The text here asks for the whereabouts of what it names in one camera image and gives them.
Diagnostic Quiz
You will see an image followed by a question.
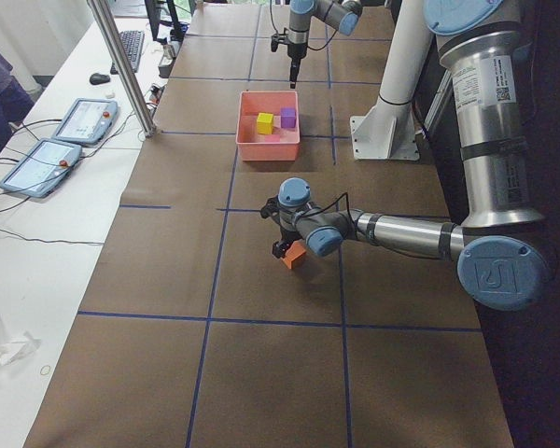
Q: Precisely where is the near teach pendant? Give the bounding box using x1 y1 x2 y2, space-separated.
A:
0 138 82 198

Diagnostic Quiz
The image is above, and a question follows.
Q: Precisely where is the pink plastic bin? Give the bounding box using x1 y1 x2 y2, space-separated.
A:
236 90 301 161

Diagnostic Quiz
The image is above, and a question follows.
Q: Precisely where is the far teach pendant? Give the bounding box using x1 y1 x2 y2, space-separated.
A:
52 98 119 146

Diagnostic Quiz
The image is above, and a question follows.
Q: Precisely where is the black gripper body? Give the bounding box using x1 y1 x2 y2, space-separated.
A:
280 228 300 246
287 41 307 61

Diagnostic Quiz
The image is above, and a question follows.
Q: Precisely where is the teach pendant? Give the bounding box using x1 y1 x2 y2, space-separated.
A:
0 138 82 198
52 98 119 146

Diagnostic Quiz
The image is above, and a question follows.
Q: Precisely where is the pink foam block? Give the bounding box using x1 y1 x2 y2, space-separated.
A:
264 134 284 143

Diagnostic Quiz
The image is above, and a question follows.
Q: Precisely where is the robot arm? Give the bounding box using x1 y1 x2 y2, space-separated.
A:
260 1 554 311
286 0 363 89

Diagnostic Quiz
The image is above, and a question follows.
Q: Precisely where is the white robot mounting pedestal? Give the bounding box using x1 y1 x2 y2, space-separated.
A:
350 0 436 161

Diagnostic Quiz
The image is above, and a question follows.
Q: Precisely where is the yellow foam block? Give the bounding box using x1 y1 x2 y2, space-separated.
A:
256 112 274 135

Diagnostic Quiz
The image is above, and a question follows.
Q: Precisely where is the black monitor stand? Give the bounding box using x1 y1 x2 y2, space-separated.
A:
144 0 189 44

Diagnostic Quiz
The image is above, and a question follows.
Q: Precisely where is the white power strip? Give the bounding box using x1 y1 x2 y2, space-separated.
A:
158 41 181 78

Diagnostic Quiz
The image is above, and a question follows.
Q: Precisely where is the black keyboard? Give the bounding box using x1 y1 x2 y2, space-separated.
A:
119 30 145 73

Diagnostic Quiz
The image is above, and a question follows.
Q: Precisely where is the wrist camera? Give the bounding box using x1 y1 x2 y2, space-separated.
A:
271 32 289 52
259 197 279 222

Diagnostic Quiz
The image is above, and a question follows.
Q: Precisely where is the aluminium frame post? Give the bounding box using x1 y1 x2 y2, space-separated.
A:
87 0 157 138

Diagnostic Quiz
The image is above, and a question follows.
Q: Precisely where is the orange foam block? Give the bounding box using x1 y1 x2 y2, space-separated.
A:
282 241 307 270

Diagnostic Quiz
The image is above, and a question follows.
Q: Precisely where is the purple foam block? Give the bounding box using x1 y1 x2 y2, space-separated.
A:
280 107 297 129

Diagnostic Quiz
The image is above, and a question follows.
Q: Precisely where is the crumpled white paper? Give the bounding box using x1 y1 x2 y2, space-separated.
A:
0 315 42 371

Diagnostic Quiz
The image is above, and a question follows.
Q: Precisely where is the black computer mouse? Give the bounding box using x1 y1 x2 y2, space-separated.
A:
89 73 111 86

